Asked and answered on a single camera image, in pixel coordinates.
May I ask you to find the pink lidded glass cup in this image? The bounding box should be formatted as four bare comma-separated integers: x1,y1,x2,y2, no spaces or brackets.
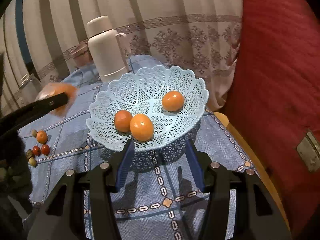
71,40,93,68

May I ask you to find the mandarin carried to basket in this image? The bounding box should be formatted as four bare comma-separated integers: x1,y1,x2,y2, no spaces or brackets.
162,91,184,112

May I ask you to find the mandarin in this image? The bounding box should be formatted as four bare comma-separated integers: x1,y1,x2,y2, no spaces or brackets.
36,131,48,144

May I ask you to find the red cherry tomato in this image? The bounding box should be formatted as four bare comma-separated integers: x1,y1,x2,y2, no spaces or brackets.
41,144,50,156
33,145,41,156

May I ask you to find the cream thermos flask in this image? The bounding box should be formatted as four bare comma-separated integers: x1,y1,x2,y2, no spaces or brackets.
87,16,131,82

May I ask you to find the light blue lattice fruit basket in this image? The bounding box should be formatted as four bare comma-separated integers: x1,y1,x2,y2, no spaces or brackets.
86,65,209,152

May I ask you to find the yellowish green small fruit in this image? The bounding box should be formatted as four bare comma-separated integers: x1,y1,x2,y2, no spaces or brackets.
29,157,37,167

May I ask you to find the dark brown passion fruit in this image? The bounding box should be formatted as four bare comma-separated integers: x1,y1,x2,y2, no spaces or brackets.
25,149,34,160

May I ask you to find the small orange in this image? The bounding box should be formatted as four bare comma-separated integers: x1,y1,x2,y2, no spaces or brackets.
114,110,132,133

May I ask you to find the glass electric kettle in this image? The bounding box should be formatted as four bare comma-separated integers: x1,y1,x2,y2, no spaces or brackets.
20,74,42,105

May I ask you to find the metal bracket on bed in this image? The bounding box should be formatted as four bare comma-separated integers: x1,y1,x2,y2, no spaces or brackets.
296,131,320,173

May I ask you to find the beige patterned curtain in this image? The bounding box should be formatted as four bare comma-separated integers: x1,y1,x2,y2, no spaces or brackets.
1,0,242,115

